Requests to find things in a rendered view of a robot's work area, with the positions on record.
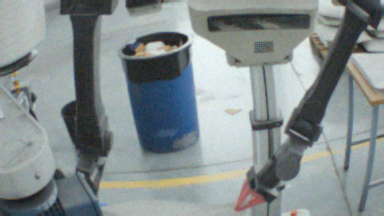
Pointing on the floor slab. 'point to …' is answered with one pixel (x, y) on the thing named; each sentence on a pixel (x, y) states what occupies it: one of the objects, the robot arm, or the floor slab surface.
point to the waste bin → (162, 92)
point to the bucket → (69, 118)
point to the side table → (370, 130)
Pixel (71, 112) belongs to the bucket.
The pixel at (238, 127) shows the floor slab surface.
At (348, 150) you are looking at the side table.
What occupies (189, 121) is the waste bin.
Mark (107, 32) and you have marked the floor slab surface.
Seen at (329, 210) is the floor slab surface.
